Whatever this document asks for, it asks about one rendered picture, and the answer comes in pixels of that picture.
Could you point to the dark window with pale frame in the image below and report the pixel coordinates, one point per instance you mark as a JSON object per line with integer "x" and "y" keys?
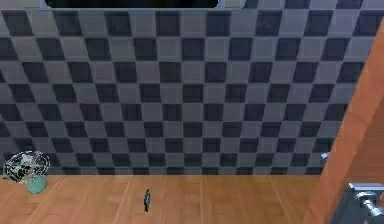
{"x": 133, "y": 3}

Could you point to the clear round teal-based ornament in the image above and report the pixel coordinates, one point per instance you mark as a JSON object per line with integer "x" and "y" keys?
{"x": 28, "y": 168}

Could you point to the small thin black object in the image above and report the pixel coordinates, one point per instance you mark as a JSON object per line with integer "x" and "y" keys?
{"x": 146, "y": 200}

